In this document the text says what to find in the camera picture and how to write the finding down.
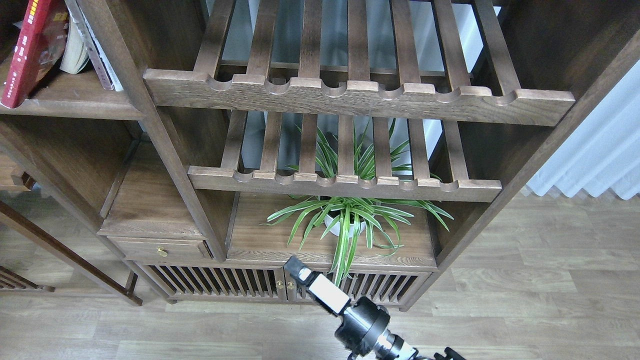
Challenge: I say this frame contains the green and black book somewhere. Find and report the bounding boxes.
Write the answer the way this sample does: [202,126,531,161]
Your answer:
[59,20,90,75]

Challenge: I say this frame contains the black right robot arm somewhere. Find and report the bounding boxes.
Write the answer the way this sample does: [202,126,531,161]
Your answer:
[284,255,426,360]

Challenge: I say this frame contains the green spider plant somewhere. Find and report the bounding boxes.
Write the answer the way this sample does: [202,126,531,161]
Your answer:
[262,129,454,286]

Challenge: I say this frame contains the red cover book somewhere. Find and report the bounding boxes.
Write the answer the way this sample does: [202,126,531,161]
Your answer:
[1,0,69,109]

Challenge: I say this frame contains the white curtain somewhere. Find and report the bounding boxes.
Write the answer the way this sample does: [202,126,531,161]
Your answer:
[526,63,640,200]

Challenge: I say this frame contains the dark wooden bookshelf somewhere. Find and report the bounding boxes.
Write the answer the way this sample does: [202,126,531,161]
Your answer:
[1,0,639,311]

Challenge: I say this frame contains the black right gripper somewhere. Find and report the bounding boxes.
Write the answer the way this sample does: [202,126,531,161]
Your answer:
[284,255,418,360]

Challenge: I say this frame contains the white plant pot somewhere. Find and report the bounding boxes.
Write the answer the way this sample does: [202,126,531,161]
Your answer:
[324,210,367,239]

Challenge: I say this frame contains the white book standing upright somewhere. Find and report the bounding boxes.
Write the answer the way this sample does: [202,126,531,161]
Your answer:
[65,0,124,92]

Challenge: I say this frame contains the brass drawer knob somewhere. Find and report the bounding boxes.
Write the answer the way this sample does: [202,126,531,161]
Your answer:
[157,246,169,257]

